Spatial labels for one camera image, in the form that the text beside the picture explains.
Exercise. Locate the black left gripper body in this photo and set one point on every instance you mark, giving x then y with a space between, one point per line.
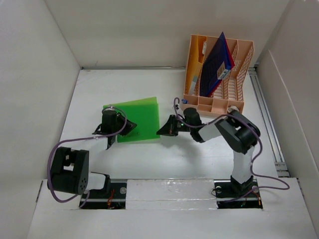
120 122

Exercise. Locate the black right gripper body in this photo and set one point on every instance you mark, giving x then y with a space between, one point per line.
176 125

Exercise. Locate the green folder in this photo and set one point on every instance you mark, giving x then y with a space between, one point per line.
145 114

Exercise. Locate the blue folder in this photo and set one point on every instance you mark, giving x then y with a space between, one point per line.
206 76

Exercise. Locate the orange folder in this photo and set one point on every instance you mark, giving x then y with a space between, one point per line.
196 54

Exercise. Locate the red folder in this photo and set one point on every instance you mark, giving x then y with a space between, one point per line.
222 61

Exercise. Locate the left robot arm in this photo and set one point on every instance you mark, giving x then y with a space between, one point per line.
68 169

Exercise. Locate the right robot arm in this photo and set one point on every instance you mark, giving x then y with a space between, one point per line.
239 132

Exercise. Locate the peach plastic desk organizer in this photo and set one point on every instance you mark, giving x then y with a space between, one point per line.
230 91

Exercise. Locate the metal base rail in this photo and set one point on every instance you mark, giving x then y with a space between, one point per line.
169 194

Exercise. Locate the aluminium side rail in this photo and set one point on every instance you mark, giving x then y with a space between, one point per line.
279 160

